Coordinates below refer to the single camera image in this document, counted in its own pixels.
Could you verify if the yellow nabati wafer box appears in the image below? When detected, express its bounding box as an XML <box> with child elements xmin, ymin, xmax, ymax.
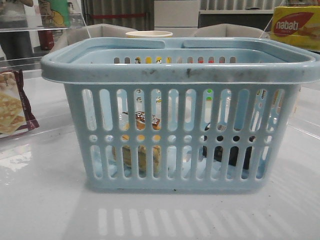
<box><xmin>270</xmin><ymin>6</ymin><xmax>320</xmax><ymax>52</ymax></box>

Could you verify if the grey sofa chair left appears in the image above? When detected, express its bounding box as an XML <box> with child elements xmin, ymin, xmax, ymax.
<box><xmin>50</xmin><ymin>23</ymin><xmax>137</xmax><ymax>52</ymax></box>

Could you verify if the grey sofa chair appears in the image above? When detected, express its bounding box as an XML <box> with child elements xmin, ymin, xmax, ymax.
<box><xmin>192</xmin><ymin>23</ymin><xmax>270</xmax><ymax>39</ymax></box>
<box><xmin>50</xmin><ymin>23</ymin><xmax>137</xmax><ymax>52</ymax></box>

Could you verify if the light blue plastic basket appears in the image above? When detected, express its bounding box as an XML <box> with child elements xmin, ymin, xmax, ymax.
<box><xmin>40</xmin><ymin>37</ymin><xmax>320</xmax><ymax>193</ymax></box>

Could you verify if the clear acrylic shelf left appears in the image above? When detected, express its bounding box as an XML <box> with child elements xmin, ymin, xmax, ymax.
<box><xmin>0</xmin><ymin>13</ymin><xmax>85</xmax><ymax>68</ymax></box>

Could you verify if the brown cracker snack bag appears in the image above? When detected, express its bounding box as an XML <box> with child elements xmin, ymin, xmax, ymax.
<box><xmin>0</xmin><ymin>70</ymin><xmax>40</xmax><ymax>139</ymax></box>

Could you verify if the grey sofa chair right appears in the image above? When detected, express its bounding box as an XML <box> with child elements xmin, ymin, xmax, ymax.
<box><xmin>192</xmin><ymin>23</ymin><xmax>270</xmax><ymax>39</ymax></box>

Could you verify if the packaged bread with brown label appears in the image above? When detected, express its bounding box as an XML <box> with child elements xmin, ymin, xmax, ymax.
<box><xmin>119</xmin><ymin>110</ymin><xmax>161</xmax><ymax>174</ymax></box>

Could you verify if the paper cup with cartoon print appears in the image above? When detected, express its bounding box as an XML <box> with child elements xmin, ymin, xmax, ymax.
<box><xmin>125</xmin><ymin>30</ymin><xmax>173</xmax><ymax>38</ymax></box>

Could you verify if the green cartoon snack bag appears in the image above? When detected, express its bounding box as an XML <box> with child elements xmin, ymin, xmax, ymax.
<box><xmin>38</xmin><ymin>0</ymin><xmax>70</xmax><ymax>28</ymax></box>

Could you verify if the white cabinet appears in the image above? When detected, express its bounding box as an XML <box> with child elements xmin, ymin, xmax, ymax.
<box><xmin>153</xmin><ymin>0</ymin><xmax>200</xmax><ymax>28</ymax></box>

